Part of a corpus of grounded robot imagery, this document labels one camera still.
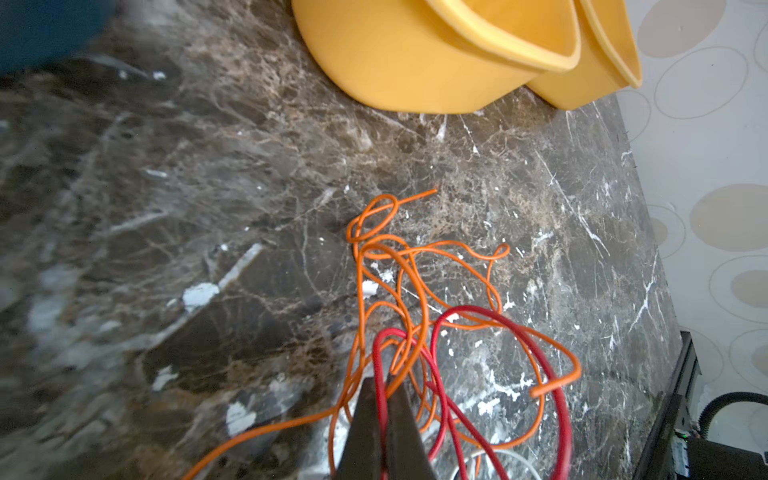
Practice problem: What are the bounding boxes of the middle yellow plastic bin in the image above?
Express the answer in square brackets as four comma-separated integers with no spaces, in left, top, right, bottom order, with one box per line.
[291,0,581,114]

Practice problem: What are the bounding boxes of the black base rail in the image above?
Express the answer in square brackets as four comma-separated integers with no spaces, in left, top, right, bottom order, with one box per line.
[633,330,701,479]

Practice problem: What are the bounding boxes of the right yellow plastic bin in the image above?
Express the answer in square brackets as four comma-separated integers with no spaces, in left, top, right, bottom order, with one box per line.
[527,0,643,110]

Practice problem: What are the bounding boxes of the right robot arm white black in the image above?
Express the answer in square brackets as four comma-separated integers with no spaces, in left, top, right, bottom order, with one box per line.
[672,392,767,480]

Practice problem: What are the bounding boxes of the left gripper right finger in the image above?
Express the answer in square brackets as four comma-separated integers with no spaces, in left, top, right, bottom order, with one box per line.
[383,384,436,480]

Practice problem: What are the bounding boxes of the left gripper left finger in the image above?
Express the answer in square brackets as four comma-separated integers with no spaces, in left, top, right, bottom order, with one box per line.
[334,377,383,480]

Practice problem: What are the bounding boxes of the teal plastic bin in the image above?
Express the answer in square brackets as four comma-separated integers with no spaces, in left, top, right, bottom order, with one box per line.
[1,0,117,74]

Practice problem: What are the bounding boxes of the orange cable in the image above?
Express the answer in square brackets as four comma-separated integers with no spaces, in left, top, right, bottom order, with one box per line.
[179,188,583,480]

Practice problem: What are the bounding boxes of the yellow plastic bin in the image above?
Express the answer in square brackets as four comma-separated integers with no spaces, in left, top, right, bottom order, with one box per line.
[527,0,643,110]
[291,0,581,114]

